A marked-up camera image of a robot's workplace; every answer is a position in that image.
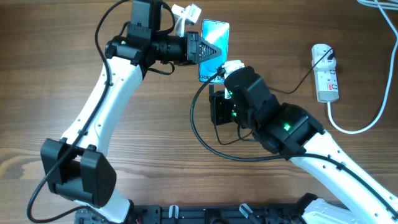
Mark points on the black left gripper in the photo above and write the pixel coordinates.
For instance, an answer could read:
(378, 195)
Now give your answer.
(193, 42)

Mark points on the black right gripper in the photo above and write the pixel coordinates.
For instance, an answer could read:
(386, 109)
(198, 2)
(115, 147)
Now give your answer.
(220, 100)

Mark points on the Galaxy S25 smartphone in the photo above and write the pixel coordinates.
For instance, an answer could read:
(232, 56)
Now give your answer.
(217, 33)

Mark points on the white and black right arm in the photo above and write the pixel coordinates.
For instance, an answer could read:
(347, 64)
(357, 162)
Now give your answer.
(290, 132)

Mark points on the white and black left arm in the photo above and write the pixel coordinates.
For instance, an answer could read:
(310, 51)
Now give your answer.
(76, 167)

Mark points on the white power strip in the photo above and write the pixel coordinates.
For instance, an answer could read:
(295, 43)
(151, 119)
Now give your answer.
(324, 67)

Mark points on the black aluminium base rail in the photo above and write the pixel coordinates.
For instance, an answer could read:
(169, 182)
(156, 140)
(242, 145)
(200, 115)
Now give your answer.
(273, 213)

